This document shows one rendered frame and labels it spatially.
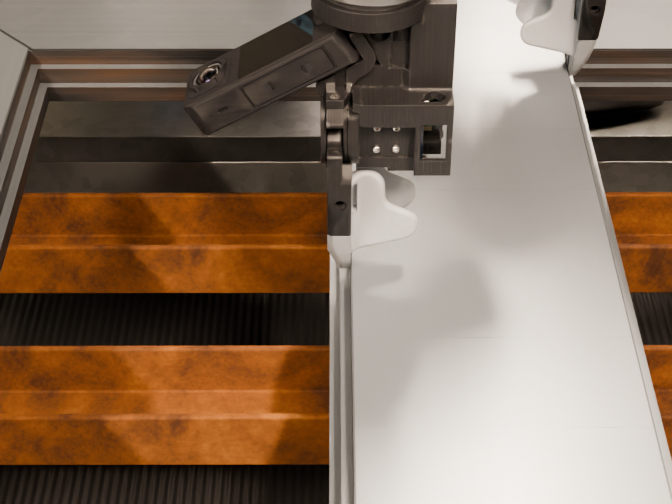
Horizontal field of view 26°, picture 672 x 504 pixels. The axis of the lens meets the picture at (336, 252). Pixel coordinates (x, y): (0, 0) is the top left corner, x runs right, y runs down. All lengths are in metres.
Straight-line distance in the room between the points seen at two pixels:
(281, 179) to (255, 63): 0.58
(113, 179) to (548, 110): 0.51
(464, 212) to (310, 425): 0.19
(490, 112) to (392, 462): 0.38
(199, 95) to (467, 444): 0.27
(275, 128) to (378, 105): 0.57
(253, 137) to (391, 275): 0.48
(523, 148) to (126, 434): 0.36
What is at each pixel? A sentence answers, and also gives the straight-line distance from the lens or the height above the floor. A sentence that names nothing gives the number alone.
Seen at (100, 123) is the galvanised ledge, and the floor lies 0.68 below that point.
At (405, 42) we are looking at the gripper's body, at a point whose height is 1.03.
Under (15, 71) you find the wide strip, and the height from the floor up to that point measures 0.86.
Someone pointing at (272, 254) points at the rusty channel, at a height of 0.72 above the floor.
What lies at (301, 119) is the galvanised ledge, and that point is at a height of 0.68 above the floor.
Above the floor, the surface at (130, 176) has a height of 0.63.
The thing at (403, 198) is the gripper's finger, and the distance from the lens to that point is 0.98.
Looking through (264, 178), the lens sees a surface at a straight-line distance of 1.46.
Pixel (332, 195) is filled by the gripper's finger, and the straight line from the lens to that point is 0.90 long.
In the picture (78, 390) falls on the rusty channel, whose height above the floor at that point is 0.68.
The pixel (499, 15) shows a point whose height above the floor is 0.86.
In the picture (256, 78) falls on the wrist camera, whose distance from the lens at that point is 0.88.
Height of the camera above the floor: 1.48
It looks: 38 degrees down
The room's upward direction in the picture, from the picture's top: straight up
